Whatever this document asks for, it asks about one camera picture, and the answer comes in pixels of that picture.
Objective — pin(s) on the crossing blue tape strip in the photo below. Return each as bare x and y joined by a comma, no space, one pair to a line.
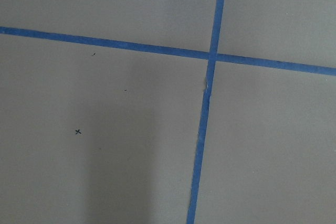
202,129

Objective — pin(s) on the long blue tape strip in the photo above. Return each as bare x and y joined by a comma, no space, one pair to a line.
168,51

